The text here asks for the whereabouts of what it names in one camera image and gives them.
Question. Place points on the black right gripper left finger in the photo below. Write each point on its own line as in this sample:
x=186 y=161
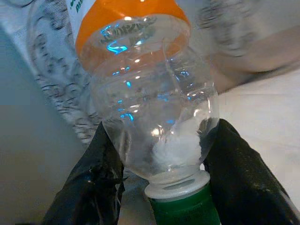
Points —
x=89 y=192

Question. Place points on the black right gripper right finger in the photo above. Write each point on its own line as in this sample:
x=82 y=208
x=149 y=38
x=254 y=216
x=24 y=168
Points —
x=246 y=187

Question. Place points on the clear plastic bottle orange label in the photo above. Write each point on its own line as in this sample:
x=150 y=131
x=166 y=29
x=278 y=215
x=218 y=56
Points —
x=145 y=93

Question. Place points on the white quilted mattress pad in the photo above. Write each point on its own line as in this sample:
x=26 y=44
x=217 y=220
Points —
x=269 y=117

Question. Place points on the white cloth with grey pattern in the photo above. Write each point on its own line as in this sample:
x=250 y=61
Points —
x=54 y=70

